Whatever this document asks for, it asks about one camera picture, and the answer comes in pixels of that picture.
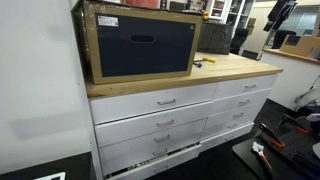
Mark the black clamp orange grip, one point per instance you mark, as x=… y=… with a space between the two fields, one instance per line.
x=296 y=125
x=271 y=136

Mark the black hanging jacket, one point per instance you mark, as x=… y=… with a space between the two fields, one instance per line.
x=280 y=13

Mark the black breadboard plate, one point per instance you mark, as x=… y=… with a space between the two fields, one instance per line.
x=293 y=150

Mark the white side counter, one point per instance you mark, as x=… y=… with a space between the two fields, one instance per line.
x=290 y=76

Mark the white cabinet with wood top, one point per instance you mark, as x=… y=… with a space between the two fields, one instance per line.
x=230 y=68

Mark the large brown cardboard box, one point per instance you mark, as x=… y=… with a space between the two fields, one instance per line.
x=143 y=46

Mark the black chair backrest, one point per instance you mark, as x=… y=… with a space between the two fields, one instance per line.
x=283 y=38

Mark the small brown cardboard box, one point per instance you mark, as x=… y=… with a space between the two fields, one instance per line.
x=300 y=45

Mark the grey fabric tote bag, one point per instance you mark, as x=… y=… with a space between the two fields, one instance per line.
x=215 y=38

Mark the white frame piece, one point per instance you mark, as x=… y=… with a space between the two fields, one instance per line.
x=50 y=176

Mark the black office chair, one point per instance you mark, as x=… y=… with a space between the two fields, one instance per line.
x=239 y=38

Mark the white shelf unit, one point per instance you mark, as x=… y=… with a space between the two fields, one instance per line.
x=233 y=10

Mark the grey white curved fixture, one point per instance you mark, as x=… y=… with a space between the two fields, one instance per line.
x=308 y=98

